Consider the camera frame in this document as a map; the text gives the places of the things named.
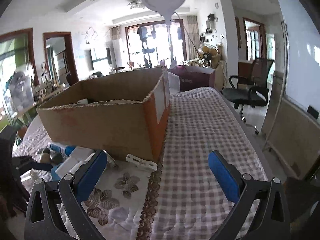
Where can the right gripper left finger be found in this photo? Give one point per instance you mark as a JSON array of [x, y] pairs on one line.
[[43, 220]]

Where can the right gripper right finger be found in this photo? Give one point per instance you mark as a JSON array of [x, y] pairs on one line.
[[272, 218]]

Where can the white pvc pipe fitting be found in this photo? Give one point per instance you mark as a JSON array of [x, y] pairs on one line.
[[77, 157]]

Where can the blue white tube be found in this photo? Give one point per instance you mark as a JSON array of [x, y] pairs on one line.
[[61, 148]]

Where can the white floral quilt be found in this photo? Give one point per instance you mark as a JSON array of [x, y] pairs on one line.
[[122, 203]]

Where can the checkered bed sheet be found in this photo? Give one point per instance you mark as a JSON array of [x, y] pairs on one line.
[[191, 204]]

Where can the white board on stand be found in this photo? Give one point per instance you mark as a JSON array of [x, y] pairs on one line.
[[291, 131]]

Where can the black whiteboard eraser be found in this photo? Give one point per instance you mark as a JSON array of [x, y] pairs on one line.
[[313, 112]]

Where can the black office chair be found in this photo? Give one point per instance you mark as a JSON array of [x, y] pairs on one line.
[[251, 90]]

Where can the brown cardboard box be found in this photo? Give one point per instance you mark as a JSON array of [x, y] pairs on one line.
[[123, 113]]

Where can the purple storage box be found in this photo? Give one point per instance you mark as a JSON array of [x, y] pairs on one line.
[[192, 77]]

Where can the standing electric fan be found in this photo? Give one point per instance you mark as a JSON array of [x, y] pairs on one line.
[[208, 56]]

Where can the white plastic bracket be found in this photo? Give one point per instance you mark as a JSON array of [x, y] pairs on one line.
[[141, 163]]

